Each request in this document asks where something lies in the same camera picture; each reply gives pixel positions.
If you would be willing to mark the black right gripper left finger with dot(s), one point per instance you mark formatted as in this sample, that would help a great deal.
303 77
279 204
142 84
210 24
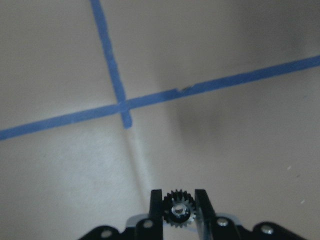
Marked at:
156 214

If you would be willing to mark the small black bearing gear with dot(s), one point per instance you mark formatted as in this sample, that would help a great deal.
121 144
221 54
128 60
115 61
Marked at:
179 208

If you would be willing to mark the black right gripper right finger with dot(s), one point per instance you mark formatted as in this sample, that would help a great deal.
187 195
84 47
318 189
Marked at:
205 213

